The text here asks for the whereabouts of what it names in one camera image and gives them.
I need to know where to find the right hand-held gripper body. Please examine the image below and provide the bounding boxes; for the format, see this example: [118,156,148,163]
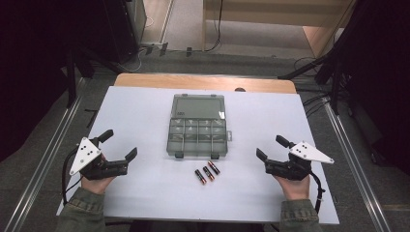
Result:
[264,140,335,182]

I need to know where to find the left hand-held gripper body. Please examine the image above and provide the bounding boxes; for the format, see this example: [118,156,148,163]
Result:
[69,136,130,181]

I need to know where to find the black and orange battery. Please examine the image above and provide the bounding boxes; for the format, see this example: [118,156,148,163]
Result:
[202,165,216,182]
[207,160,221,176]
[193,168,208,186]

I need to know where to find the clear grey plastic organizer box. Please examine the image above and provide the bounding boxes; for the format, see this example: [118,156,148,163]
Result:
[165,93,233,160]

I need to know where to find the person's left hand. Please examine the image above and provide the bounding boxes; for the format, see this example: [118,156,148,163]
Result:
[80,154,116,195]

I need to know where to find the person's right hand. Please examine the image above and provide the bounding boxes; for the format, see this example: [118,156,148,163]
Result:
[274,173,312,201]

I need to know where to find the black floor tape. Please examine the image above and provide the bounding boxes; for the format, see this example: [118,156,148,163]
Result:
[84,108,99,129]

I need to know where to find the white board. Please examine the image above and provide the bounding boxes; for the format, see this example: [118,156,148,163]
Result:
[56,85,340,225]

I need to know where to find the black metal stand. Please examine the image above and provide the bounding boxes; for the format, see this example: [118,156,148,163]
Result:
[278,54,342,116]
[66,47,98,109]

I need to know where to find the wooden table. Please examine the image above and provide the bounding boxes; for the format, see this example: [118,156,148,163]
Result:
[114,72,298,95]

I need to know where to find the dark curtain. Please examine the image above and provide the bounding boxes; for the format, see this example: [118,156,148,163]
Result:
[0,0,107,162]
[335,0,410,177]

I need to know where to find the black cabinet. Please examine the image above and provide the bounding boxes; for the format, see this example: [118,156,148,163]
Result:
[102,0,148,64]

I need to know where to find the light wooden furniture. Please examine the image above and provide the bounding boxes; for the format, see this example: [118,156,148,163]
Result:
[201,0,357,59]

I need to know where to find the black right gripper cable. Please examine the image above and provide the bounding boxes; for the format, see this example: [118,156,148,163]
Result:
[308,171,326,215]

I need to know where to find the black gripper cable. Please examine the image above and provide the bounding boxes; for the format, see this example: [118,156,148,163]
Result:
[308,171,326,215]
[61,146,83,207]

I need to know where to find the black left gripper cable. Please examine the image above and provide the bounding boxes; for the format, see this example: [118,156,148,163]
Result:
[61,146,83,207]

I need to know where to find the black floor cables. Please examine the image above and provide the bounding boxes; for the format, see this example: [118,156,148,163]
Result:
[302,92,331,118]

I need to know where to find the metal floor rail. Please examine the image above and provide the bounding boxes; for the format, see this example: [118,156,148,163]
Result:
[322,96,393,232]
[3,76,86,232]

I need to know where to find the white floor cable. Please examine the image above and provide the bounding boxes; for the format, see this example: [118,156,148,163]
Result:
[117,47,153,73]

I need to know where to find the hanging black cable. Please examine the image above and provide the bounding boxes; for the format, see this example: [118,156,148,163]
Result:
[204,0,224,53]

